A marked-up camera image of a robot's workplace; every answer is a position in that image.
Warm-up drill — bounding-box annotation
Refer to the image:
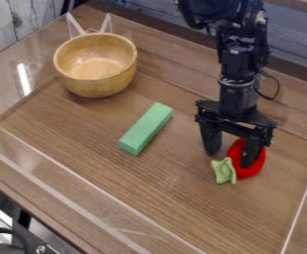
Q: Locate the black metal stand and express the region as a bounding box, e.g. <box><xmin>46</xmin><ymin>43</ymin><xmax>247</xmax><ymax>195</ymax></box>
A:
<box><xmin>13</xmin><ymin>208</ymin><xmax>73</xmax><ymax>254</ymax></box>

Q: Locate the red plush strawberry toy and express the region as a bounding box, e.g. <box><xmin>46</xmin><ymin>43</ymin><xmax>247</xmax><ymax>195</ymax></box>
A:
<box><xmin>211</xmin><ymin>138</ymin><xmax>267</xmax><ymax>185</ymax></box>

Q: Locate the clear acrylic tray wall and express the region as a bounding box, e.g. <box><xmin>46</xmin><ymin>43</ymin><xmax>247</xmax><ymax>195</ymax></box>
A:
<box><xmin>0</xmin><ymin>9</ymin><xmax>307</xmax><ymax>254</ymax></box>

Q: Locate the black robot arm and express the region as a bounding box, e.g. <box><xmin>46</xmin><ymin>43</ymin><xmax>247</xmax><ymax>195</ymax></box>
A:
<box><xmin>176</xmin><ymin>0</ymin><xmax>276</xmax><ymax>169</ymax></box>

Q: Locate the black cable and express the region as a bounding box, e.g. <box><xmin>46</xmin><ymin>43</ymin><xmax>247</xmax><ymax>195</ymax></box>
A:
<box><xmin>0</xmin><ymin>226</ymin><xmax>34</xmax><ymax>254</ymax></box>

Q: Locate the wooden bowl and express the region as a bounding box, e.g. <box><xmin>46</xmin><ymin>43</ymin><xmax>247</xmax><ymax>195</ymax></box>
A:
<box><xmin>53</xmin><ymin>33</ymin><xmax>139</xmax><ymax>98</ymax></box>

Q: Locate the green rectangular block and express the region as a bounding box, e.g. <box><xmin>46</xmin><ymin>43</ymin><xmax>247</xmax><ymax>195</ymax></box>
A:
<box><xmin>118</xmin><ymin>103</ymin><xmax>173</xmax><ymax>156</ymax></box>

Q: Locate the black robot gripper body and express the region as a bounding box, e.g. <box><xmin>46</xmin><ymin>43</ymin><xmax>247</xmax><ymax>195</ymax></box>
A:
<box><xmin>196</xmin><ymin>78</ymin><xmax>276</xmax><ymax>146</ymax></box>

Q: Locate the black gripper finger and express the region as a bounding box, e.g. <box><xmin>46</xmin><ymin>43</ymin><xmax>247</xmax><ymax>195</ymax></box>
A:
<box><xmin>240</xmin><ymin>136</ymin><xmax>263</xmax><ymax>169</ymax></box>
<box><xmin>200</xmin><ymin>123</ymin><xmax>223</xmax><ymax>155</ymax></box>

